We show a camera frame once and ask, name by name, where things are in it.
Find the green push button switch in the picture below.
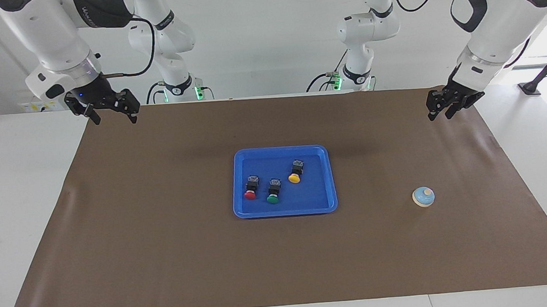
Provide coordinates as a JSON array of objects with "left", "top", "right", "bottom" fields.
[{"left": 265, "top": 177, "right": 283, "bottom": 205}]

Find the yellow push button switch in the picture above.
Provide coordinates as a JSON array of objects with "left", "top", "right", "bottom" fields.
[{"left": 287, "top": 159, "right": 306, "bottom": 185}]

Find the black arm base cable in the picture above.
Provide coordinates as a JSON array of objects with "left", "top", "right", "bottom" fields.
[
  {"left": 145, "top": 80, "right": 169, "bottom": 105},
  {"left": 303, "top": 48, "right": 352, "bottom": 93}
]

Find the brown table mat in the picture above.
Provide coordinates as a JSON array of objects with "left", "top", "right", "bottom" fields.
[{"left": 0, "top": 79, "right": 547, "bottom": 307}]

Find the red push button switch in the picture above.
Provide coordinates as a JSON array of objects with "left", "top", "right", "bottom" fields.
[{"left": 243, "top": 174, "right": 262, "bottom": 201}]

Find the black tripod stand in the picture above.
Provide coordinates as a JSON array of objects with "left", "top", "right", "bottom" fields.
[{"left": 515, "top": 42, "right": 547, "bottom": 97}]

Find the light blue call bell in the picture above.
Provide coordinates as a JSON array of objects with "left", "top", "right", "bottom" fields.
[{"left": 411, "top": 186, "right": 436, "bottom": 208}]

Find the black right arm base cable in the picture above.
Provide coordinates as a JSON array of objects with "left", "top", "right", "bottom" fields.
[{"left": 145, "top": 80, "right": 169, "bottom": 105}]

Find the blue plastic tray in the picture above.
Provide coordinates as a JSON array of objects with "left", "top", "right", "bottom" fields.
[{"left": 229, "top": 143, "right": 339, "bottom": 220}]

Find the white wall socket box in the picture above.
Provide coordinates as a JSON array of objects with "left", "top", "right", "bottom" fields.
[{"left": 17, "top": 87, "right": 65, "bottom": 114}]

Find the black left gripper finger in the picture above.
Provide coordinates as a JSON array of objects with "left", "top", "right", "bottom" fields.
[
  {"left": 444, "top": 99, "right": 463, "bottom": 120},
  {"left": 424, "top": 88, "right": 447, "bottom": 122}
]

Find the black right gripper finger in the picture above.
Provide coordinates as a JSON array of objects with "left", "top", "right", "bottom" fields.
[
  {"left": 117, "top": 88, "right": 142, "bottom": 126},
  {"left": 82, "top": 103, "right": 103, "bottom": 126}
]

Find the black left arm base cable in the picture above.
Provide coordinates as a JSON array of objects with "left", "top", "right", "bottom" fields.
[{"left": 303, "top": 48, "right": 352, "bottom": 93}]

